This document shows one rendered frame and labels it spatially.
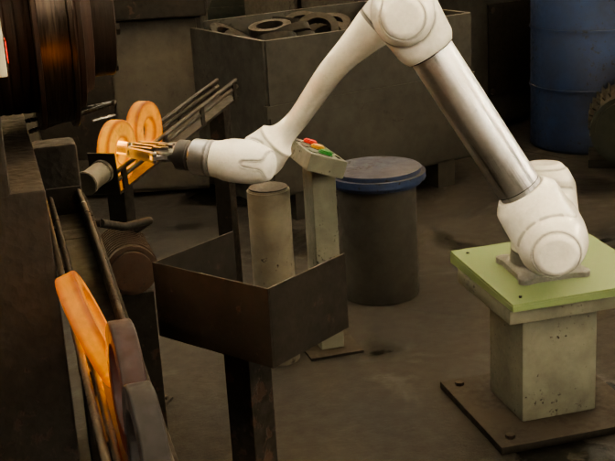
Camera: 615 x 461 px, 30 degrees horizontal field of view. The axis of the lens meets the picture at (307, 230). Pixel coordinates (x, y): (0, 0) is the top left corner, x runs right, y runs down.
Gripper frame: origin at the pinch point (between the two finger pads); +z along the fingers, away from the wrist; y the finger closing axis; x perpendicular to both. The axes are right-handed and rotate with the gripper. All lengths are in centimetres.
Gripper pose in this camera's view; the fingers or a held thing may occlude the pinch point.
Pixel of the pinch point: (117, 146)
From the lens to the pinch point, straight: 292.7
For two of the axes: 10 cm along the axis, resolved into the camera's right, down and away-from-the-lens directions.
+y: 3.2, -3.0, 9.0
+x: 0.3, -9.5, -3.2
